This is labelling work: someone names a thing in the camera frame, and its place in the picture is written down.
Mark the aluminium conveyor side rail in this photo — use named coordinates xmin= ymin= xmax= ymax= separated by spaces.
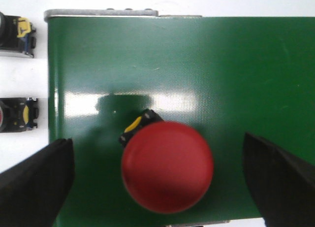
xmin=44 ymin=8 xmax=202 ymax=22

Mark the push button switch upper left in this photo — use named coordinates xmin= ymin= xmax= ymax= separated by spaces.
xmin=0 ymin=13 xmax=36 ymax=58

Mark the green conveyor belt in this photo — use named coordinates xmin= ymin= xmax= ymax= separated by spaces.
xmin=47 ymin=16 xmax=315 ymax=227

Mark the push button switch lower left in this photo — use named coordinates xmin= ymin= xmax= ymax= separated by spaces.
xmin=0 ymin=97 xmax=39 ymax=133

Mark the push button switch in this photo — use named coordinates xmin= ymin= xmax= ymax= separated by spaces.
xmin=0 ymin=97 xmax=39 ymax=133
xmin=0 ymin=13 xmax=36 ymax=58

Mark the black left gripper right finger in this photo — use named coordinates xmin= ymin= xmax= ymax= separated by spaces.
xmin=242 ymin=132 xmax=315 ymax=227

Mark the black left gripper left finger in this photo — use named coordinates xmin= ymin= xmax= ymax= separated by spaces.
xmin=0 ymin=139 xmax=75 ymax=227

